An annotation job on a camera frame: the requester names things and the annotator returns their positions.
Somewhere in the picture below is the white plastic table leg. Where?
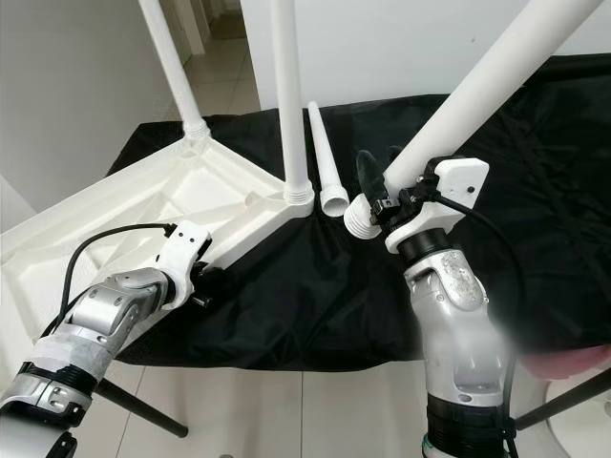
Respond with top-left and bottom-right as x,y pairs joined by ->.
344,0 -> 602,239
138,0 -> 211,142
269,0 -> 316,206
307,100 -> 350,218

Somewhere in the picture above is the white standing fan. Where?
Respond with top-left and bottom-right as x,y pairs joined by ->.
544,382 -> 611,458

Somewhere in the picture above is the pink round stool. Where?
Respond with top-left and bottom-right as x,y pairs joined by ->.
520,345 -> 611,383

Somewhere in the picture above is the white plastic table top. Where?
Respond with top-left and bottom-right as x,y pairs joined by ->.
0,134 -> 316,362

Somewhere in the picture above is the black cloth table cover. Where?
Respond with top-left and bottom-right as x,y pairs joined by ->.
105,52 -> 611,373

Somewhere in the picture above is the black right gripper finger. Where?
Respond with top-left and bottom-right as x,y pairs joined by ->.
356,150 -> 392,216

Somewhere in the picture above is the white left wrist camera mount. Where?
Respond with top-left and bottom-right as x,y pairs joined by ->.
160,221 -> 213,308

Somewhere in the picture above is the white door frame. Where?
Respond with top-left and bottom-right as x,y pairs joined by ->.
179,0 -> 213,56

